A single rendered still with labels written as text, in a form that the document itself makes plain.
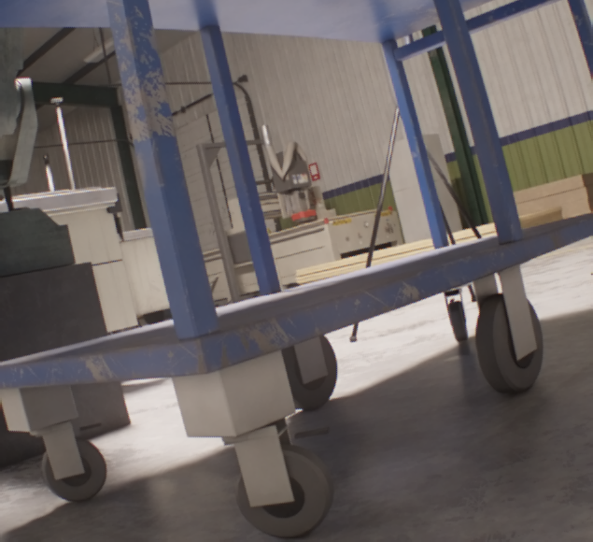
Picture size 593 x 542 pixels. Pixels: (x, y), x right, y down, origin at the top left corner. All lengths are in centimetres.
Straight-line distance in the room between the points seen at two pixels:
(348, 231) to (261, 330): 939
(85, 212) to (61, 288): 99
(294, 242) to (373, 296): 934
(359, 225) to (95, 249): 754
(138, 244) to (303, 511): 247
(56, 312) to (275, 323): 136
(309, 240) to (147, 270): 700
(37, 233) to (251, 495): 145
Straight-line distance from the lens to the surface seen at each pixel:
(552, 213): 737
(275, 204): 1143
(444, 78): 1202
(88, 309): 235
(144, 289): 337
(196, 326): 91
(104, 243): 327
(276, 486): 102
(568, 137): 1135
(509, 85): 1175
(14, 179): 266
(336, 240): 1014
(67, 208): 319
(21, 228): 230
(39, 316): 225
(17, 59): 248
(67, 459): 151
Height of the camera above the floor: 35
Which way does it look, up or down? 2 degrees up
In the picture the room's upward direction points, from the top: 13 degrees counter-clockwise
